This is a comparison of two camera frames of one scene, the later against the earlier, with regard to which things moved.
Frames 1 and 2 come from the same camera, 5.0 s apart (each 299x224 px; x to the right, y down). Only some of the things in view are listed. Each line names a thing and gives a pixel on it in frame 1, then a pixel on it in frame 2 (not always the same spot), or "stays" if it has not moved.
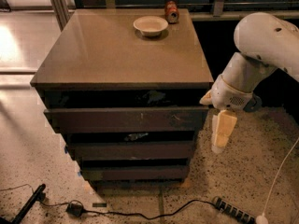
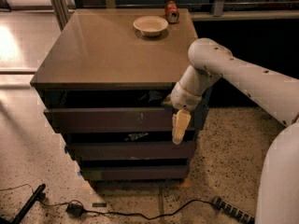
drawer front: [133, 150] stays
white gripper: [228, 96] -> [186, 99]
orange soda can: [172, 12] stays
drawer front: [135, 173] stays
